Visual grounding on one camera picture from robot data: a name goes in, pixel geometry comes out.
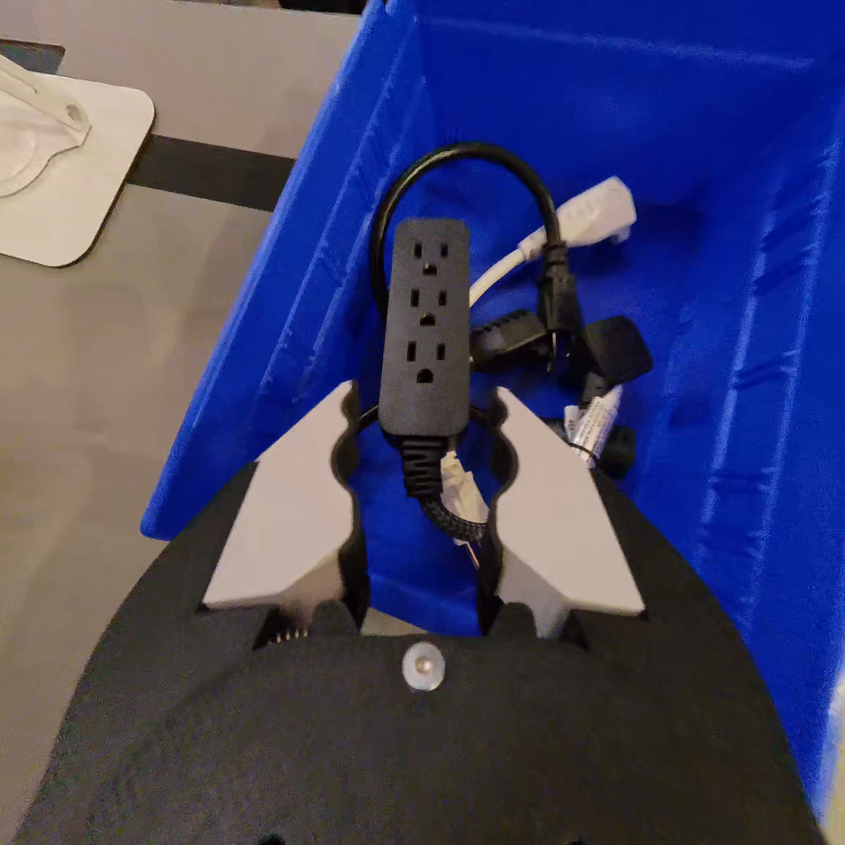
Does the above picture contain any braided cord with plug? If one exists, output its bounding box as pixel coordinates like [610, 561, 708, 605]
[416, 316, 654, 549]

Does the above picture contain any white extension cord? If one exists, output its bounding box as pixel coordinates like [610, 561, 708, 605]
[441, 177, 638, 545]

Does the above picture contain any blue plastic bin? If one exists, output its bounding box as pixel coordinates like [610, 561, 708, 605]
[140, 0, 845, 826]

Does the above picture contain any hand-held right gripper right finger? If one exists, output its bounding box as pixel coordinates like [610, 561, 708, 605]
[475, 387, 647, 640]

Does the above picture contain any white warning label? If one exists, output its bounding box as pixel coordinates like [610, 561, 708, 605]
[564, 386, 625, 466]

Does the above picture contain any short black extension cord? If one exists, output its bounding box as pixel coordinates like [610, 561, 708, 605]
[370, 142, 585, 377]

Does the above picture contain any black power strip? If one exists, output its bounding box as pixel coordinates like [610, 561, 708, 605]
[379, 218, 473, 496]

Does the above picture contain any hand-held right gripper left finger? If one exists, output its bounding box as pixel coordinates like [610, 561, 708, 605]
[202, 380, 372, 636]

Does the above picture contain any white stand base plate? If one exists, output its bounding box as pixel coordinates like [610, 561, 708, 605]
[0, 53, 157, 268]

